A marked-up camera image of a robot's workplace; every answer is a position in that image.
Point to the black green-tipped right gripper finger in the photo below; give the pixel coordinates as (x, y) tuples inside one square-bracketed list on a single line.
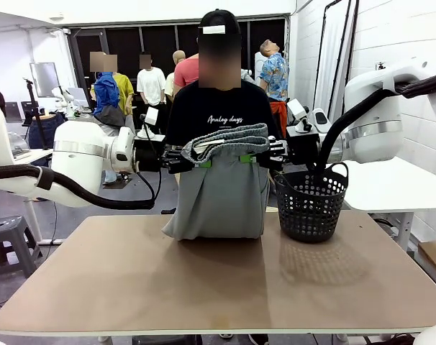
[(277, 144), (268, 161)]

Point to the black green-tipped left gripper finger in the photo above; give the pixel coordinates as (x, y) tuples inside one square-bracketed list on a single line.
[(176, 154), (183, 167)]

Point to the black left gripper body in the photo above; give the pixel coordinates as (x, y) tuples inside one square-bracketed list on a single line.
[(149, 154)]

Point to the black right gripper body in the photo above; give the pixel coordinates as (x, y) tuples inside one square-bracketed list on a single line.
[(303, 149)]

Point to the grey training pants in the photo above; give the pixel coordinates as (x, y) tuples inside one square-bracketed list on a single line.
[(218, 194)]

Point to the black perforated laundry basket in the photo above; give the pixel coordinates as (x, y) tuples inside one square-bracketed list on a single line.
[(309, 212)]

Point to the person in black t-shirt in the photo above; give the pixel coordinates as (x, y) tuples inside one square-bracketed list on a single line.
[(221, 108)]

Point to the person in white t-shirt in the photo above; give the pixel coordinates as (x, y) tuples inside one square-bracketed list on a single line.
[(151, 86)]

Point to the mannequin in floral shirt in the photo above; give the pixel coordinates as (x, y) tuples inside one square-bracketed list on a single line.
[(275, 75)]

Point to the bald mannequin in cream shirt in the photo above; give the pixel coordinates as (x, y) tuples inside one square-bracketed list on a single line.
[(175, 79)]

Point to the white side table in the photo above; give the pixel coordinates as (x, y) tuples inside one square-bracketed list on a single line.
[(394, 183)]

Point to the figure in blue jeans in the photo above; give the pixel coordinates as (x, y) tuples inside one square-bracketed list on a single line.
[(41, 133)]

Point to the white desk with leg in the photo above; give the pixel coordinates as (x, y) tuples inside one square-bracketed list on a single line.
[(32, 154)]

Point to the black baseball cap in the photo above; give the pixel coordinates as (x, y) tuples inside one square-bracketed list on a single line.
[(219, 19)]

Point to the grey plastic stool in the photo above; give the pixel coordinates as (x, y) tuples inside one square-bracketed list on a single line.
[(9, 244)]

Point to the brown cardboard box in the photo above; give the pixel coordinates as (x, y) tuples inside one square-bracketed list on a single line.
[(435, 255)]

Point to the person's right black sneaker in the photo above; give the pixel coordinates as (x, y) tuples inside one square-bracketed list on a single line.
[(227, 336)]

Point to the person's black sneaker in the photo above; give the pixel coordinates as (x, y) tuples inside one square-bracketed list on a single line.
[(258, 339), (227, 336)]

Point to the person's left black sneaker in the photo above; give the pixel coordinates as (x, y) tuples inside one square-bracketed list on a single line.
[(258, 339)]

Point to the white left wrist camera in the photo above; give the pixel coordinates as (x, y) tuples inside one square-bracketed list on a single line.
[(151, 115)]

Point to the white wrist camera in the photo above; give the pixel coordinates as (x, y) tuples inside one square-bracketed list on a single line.
[(151, 115), (297, 109)]

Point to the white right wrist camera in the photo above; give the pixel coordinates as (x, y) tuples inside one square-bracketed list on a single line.
[(297, 109)]

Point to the black backdrop stand frame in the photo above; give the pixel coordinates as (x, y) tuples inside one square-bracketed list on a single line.
[(324, 54)]

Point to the black camera tripod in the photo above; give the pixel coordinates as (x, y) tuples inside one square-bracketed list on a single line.
[(36, 115)]

